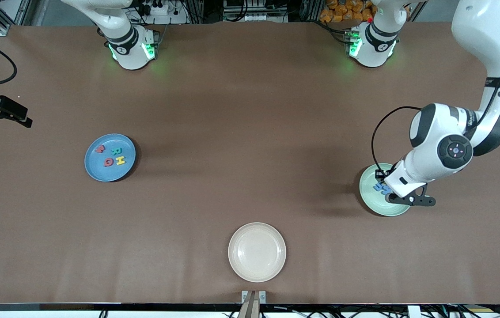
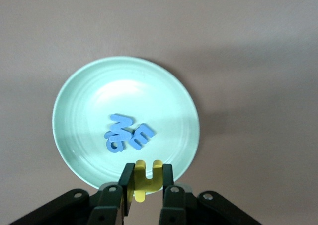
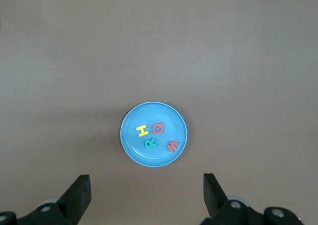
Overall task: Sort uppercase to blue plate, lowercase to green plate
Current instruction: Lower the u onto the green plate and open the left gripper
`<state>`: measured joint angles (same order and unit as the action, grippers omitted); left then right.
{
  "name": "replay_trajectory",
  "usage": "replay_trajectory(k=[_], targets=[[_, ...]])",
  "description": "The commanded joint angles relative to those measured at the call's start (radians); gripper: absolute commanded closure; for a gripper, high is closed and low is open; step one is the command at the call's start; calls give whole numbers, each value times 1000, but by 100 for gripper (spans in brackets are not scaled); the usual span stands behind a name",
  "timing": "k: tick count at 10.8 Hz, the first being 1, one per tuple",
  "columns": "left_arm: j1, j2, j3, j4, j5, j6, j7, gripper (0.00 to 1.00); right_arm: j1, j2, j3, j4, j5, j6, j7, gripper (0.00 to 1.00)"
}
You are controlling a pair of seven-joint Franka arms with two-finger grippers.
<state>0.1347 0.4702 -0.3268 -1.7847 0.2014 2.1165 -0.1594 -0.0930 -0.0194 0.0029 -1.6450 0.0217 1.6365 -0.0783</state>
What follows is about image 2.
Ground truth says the blue foam letter a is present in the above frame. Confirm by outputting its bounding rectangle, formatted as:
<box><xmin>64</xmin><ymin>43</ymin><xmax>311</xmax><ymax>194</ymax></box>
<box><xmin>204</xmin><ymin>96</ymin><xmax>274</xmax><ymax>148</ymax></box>
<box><xmin>106</xmin><ymin>133</ymin><xmax>125</xmax><ymax>153</ymax></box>

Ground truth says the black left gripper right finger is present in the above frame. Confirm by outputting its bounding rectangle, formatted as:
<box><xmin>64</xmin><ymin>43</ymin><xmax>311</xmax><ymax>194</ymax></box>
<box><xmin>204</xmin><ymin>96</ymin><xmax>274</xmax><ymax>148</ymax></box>
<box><xmin>158</xmin><ymin>163</ymin><xmax>263</xmax><ymax>225</ymax></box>

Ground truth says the yellow foam letter n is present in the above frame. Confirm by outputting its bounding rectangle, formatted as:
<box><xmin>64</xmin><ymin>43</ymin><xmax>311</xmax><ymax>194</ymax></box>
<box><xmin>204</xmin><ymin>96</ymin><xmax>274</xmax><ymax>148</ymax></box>
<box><xmin>134</xmin><ymin>159</ymin><xmax>164</xmax><ymax>203</ymax></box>

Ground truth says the blue foam letter m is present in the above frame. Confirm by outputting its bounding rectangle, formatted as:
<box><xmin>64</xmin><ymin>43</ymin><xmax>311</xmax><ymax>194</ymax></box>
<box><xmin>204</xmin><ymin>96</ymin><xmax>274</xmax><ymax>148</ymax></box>
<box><xmin>130</xmin><ymin>123</ymin><xmax>155</xmax><ymax>151</ymax></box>

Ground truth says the green plate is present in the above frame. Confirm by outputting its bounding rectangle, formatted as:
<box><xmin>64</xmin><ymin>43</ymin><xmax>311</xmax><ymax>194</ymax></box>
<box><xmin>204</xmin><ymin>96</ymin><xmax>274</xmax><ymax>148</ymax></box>
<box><xmin>51</xmin><ymin>56</ymin><xmax>201</xmax><ymax>191</ymax></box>

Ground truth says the blue foam letter w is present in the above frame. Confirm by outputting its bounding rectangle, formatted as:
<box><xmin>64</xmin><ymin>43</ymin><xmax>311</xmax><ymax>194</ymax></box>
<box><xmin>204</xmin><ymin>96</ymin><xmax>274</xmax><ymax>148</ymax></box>
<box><xmin>103</xmin><ymin>114</ymin><xmax>134</xmax><ymax>142</ymax></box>

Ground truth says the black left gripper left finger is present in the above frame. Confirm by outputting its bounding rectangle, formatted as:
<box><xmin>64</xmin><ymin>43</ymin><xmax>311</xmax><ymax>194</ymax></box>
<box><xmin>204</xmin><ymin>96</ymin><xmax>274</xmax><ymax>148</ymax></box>
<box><xmin>9</xmin><ymin>162</ymin><xmax>136</xmax><ymax>225</ymax></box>

